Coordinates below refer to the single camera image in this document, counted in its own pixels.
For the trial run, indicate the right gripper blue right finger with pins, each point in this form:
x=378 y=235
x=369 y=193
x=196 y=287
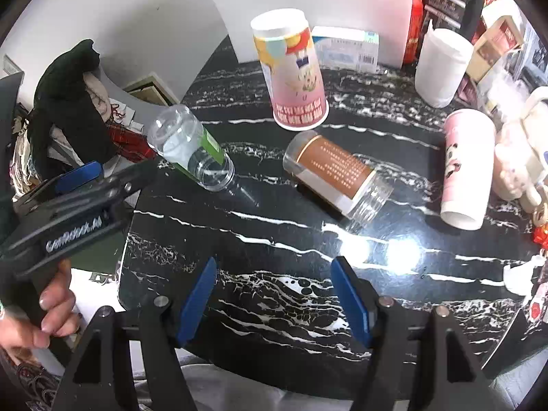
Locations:
x=357 y=298

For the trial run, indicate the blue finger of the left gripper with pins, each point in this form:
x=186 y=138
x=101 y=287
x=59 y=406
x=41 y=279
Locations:
x=78 y=177
x=133 y=177

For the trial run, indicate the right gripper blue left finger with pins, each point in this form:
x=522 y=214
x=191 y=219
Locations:
x=195 y=303

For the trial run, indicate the clear jar green label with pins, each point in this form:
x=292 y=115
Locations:
x=181 y=139

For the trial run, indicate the pink panda paper cup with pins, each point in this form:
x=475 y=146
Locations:
x=469 y=147

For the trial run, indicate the colourful balloon paper cup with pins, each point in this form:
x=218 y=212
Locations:
x=291 y=69

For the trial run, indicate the red tasselled scarf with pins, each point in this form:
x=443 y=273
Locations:
x=130 y=145

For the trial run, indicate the pile of dark clothes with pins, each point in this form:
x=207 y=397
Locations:
x=61 y=100

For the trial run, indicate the clear jar brown label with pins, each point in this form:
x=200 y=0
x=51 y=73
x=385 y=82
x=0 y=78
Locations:
x=350 y=186

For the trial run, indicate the crumpled white tissue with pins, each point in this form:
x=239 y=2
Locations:
x=517 y=279

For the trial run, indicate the red snack packet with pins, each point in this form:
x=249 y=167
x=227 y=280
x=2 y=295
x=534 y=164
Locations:
x=540 y=236

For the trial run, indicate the white medicine box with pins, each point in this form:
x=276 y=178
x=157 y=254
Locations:
x=347 y=49

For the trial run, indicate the cardboard gift box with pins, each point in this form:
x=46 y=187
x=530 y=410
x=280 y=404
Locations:
x=501 y=37

